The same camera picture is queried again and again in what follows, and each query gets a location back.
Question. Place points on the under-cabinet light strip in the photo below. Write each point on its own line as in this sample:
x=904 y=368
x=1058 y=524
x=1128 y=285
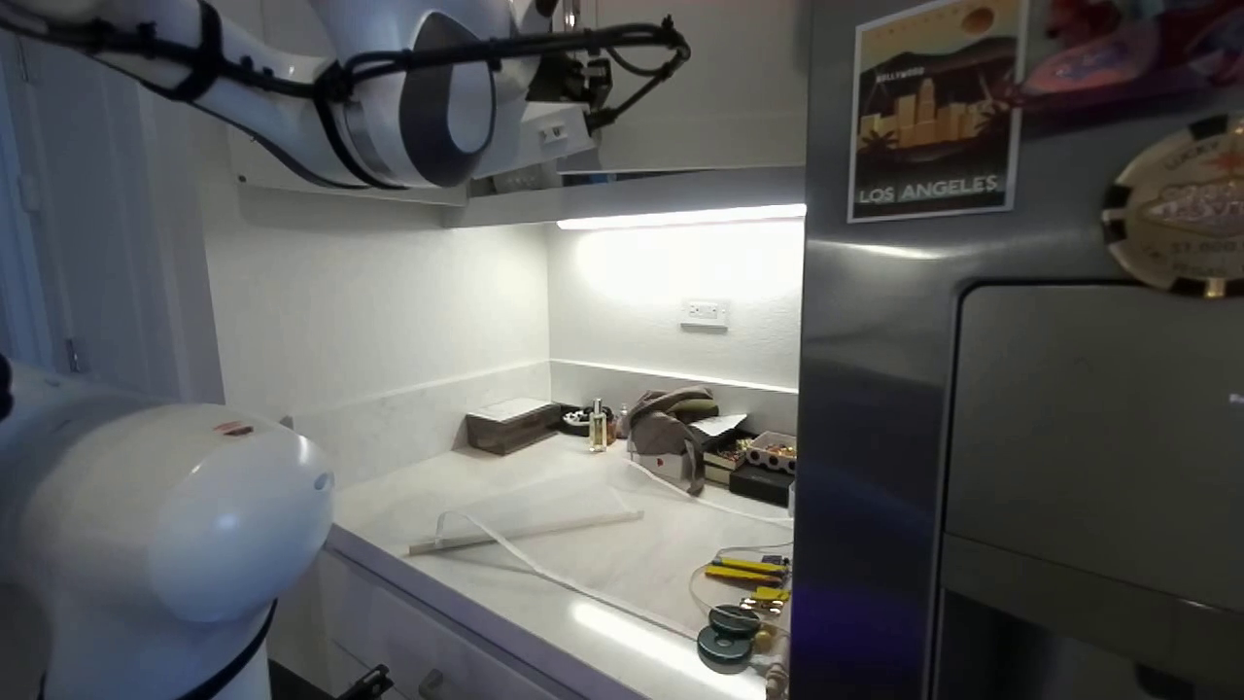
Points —
x=683 y=215

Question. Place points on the amber glass bottle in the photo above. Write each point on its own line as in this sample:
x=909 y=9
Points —
x=600 y=430

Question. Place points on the red pink magnet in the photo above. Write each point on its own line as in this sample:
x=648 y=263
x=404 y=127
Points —
x=1128 y=59

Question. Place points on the brown box white lid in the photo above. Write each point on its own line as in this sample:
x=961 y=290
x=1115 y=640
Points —
x=510 y=425

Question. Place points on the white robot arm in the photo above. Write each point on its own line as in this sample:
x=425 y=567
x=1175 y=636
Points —
x=168 y=521

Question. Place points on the white cardboard box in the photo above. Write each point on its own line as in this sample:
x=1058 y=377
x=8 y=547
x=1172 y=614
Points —
x=722 y=430

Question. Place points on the Las Vegas chip magnet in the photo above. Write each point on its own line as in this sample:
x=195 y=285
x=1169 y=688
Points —
x=1180 y=207

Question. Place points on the stainless steel refrigerator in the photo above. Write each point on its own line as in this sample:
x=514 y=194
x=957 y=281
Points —
x=878 y=453

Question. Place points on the white wall outlet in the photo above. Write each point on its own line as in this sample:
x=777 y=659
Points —
x=706 y=312

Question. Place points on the Los Angeles poster magnet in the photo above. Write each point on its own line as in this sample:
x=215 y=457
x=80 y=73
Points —
x=934 y=117

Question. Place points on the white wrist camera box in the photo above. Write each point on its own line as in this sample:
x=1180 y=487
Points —
x=556 y=132

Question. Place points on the dark box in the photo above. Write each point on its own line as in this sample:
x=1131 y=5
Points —
x=762 y=470

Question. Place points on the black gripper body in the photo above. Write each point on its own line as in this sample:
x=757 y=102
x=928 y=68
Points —
x=589 y=81

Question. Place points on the clear plastic bag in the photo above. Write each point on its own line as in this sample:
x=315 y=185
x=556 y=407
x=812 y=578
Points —
x=597 y=532

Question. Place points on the white base cabinet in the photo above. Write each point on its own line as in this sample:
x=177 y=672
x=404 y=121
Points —
x=389 y=636

